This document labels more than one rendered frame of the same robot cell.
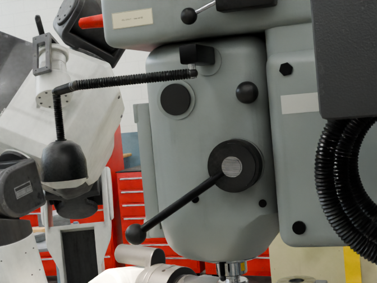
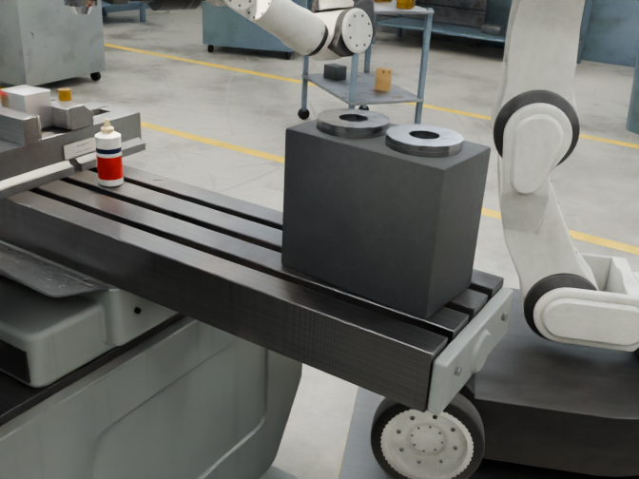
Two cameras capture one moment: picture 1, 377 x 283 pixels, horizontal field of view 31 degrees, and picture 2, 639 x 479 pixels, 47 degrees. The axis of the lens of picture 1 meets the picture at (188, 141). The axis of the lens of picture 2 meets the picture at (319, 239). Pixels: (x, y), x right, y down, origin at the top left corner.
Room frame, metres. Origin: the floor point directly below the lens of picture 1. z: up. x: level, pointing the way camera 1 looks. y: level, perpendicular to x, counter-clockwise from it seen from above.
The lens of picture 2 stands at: (1.64, -1.05, 1.35)
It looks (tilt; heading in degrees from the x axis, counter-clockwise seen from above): 24 degrees down; 103
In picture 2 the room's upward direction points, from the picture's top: 3 degrees clockwise
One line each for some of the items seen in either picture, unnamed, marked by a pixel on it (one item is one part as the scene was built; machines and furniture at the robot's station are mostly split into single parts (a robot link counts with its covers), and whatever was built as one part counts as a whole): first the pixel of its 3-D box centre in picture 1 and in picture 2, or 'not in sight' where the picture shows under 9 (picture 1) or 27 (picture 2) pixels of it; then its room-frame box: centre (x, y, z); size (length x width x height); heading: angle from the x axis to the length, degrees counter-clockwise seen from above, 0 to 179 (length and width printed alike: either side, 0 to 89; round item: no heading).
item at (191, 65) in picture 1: (198, 62); not in sight; (0.90, -0.02, 1.59); 0.08 x 0.02 x 0.04; 161
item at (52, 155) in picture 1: (63, 159); not in sight; (1.07, 0.20, 1.47); 0.07 x 0.07 x 0.06
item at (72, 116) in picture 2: not in sight; (54, 110); (0.91, 0.05, 1.00); 0.12 x 0.06 x 0.04; 164
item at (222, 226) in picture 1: (223, 149); not in sight; (1.03, -0.05, 1.47); 0.21 x 0.19 x 0.32; 161
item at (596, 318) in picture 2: not in sight; (584, 297); (1.87, 0.30, 0.68); 0.21 x 0.20 x 0.13; 4
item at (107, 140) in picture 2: not in sight; (108, 151); (1.05, -0.02, 0.97); 0.04 x 0.04 x 0.11
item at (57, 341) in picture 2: not in sight; (101, 265); (1.04, -0.05, 0.77); 0.50 x 0.35 x 0.12; 71
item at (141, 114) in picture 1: (155, 169); not in sight; (1.07, 0.06, 1.44); 0.04 x 0.04 x 0.21; 71
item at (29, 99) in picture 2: not in sight; (27, 107); (0.89, 0.00, 1.02); 0.06 x 0.05 x 0.06; 164
